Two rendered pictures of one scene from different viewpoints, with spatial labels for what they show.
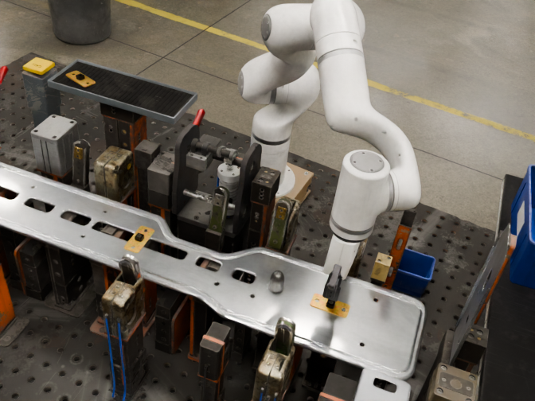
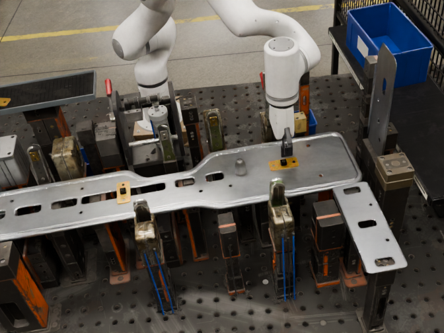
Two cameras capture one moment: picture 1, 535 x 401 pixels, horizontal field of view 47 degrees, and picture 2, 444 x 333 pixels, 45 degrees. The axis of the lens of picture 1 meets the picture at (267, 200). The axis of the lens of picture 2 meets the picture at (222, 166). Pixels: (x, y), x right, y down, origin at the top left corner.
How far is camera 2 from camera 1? 0.38 m
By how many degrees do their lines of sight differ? 14
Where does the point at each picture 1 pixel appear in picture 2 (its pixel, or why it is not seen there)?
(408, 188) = (312, 51)
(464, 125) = not seen: hidden behind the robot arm
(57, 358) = (103, 315)
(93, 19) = not seen: outside the picture
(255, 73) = (129, 34)
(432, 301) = not seen: hidden behind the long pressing
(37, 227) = (41, 224)
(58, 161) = (20, 172)
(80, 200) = (56, 191)
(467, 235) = (315, 86)
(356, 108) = (252, 13)
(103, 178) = (65, 165)
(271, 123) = (152, 69)
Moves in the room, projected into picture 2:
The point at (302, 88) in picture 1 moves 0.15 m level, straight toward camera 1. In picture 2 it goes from (165, 32) to (179, 52)
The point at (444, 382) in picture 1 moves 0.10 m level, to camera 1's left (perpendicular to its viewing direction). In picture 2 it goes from (388, 166) to (357, 179)
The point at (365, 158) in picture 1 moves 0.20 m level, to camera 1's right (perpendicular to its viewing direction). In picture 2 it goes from (279, 43) to (350, 18)
